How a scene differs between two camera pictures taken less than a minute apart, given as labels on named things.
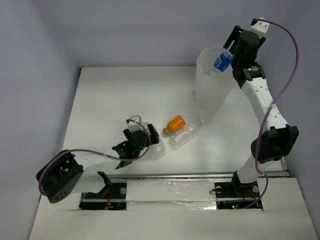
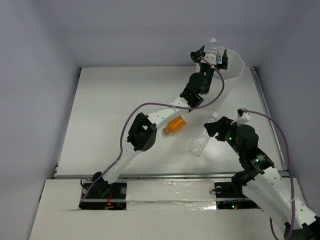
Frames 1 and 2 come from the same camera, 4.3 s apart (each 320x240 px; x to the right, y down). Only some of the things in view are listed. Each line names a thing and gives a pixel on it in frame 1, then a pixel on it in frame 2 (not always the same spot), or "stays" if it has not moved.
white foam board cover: (182, 210) stays
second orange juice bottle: (174, 125) stays
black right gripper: (235, 35) -> (223, 124)
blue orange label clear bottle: (157, 150) -> (219, 58)
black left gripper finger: (154, 137) -> (224, 61)
